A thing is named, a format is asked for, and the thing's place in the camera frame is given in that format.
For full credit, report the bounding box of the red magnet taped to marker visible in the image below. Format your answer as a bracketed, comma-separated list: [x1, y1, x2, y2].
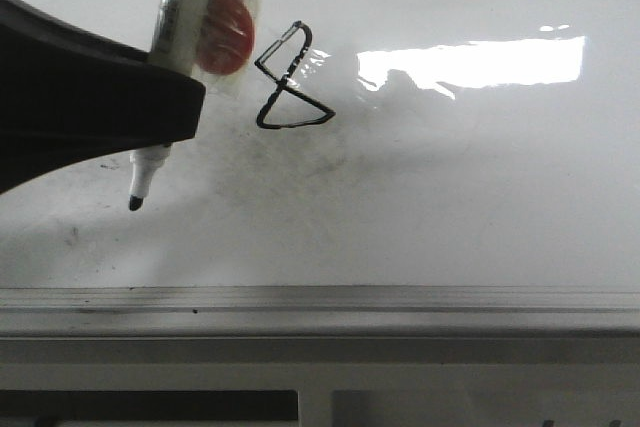
[192, 0, 261, 97]

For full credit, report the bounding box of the aluminium whiteboard frame rail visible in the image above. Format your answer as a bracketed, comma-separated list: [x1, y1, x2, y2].
[1, 286, 639, 337]

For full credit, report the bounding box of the white whiteboard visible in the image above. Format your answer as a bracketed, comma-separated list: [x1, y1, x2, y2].
[1, 0, 639, 290]

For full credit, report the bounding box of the white black whiteboard marker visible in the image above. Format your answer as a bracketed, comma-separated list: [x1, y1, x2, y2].
[129, 0, 207, 211]

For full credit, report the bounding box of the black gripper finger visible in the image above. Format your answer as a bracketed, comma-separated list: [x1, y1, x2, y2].
[1, 0, 205, 192]

